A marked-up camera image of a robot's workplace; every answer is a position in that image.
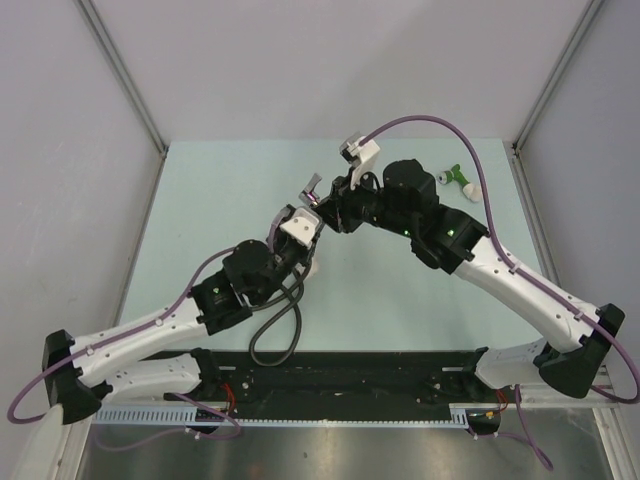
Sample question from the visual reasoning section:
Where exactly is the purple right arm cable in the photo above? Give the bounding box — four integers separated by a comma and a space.
362, 114, 640, 404

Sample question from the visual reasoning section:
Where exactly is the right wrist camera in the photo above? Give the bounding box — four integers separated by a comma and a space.
339, 132, 380, 190

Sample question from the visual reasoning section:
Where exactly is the right aluminium frame post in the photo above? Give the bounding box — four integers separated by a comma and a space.
511, 0, 609, 156

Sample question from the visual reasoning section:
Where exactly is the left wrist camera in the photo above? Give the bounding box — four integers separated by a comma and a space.
278, 206, 324, 249

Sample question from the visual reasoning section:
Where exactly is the aluminium frame post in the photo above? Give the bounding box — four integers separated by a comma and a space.
511, 0, 609, 156
73, 0, 169, 159

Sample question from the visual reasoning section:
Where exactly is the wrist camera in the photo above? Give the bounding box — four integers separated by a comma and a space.
278, 206, 324, 249
339, 132, 380, 190

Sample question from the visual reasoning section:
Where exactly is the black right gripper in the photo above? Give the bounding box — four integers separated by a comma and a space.
311, 166, 416, 238

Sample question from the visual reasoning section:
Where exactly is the left aluminium frame post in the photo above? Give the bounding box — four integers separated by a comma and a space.
73, 0, 169, 159

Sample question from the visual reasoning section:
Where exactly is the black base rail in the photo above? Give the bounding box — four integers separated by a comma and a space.
213, 351, 515, 408

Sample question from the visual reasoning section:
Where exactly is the chrome metal faucet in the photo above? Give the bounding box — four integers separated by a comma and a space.
299, 173, 322, 206

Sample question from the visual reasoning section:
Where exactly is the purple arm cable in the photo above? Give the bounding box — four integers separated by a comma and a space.
7, 209, 291, 426
362, 114, 640, 404

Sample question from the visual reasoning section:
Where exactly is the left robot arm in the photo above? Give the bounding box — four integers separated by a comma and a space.
42, 227, 319, 425

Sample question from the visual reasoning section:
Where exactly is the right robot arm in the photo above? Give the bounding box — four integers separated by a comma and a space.
314, 159, 624, 401

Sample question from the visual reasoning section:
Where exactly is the white pipe elbow fitting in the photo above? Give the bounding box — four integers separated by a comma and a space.
307, 259, 319, 278

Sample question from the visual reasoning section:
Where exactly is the grey flexible metal hose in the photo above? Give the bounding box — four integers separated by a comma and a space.
249, 269, 307, 369

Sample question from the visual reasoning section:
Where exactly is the green faucet with white elbow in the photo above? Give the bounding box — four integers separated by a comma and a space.
436, 164, 483, 203

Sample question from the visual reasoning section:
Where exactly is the slotted cable duct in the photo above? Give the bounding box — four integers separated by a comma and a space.
92, 404, 471, 429

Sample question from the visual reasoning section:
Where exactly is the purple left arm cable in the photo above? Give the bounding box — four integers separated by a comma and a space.
7, 209, 291, 426

